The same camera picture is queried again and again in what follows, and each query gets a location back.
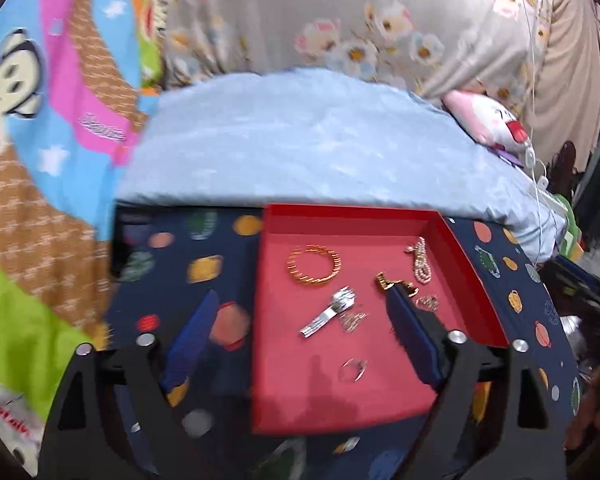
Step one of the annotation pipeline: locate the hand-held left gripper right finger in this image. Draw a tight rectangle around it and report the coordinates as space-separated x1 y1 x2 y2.
386 288 568 480

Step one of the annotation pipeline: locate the dark wooden chair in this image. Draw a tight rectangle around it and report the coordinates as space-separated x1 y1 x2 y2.
550 140 579 197

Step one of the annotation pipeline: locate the navy planet print cloth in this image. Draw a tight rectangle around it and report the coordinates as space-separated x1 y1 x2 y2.
107 200 582 480

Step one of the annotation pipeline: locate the grey floral quilt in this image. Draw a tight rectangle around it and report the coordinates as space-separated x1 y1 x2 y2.
160 0 557 127

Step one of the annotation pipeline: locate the silver flower pendant necklace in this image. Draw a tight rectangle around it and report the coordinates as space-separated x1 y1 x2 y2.
337 311 369 334

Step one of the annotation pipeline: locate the light blue pillow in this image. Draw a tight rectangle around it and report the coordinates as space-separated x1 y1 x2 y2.
117 67 569 267

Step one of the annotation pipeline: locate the white cable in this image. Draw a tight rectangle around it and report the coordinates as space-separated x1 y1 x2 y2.
514 0 557 272

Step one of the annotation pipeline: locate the green cloth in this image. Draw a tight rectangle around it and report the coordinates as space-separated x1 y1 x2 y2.
559 200 587 257

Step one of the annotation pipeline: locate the silver ring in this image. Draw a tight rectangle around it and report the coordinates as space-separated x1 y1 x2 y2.
339 357 370 382

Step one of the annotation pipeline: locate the person's right hand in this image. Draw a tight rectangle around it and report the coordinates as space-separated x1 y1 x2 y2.
564 359 600 457

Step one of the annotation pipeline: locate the beige curtain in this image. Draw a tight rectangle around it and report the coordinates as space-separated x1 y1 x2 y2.
524 0 600 162

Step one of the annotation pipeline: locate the cartoon monkey blanket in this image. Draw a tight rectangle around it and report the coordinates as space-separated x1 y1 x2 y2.
0 0 167 480

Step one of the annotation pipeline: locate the red cardboard box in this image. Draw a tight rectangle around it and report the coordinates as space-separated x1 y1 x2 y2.
250 203 511 435

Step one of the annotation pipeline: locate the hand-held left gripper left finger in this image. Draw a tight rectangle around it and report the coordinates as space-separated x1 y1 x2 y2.
39 289 222 480

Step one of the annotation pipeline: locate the gold wristwatch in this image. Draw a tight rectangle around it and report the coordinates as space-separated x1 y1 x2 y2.
374 272 421 299

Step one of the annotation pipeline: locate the pink cartoon pillow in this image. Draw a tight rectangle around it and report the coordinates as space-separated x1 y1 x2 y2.
442 89 532 154

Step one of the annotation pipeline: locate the pearl bracelet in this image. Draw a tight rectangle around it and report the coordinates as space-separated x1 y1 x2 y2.
404 238 434 284

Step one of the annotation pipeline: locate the gold bangle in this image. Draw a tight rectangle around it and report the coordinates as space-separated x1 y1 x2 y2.
286 243 342 287

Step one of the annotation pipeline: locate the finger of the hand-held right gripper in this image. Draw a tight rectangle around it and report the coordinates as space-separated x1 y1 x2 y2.
543 255 600 327

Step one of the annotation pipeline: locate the silver wristwatch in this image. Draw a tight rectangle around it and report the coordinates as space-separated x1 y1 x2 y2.
299 286 356 340

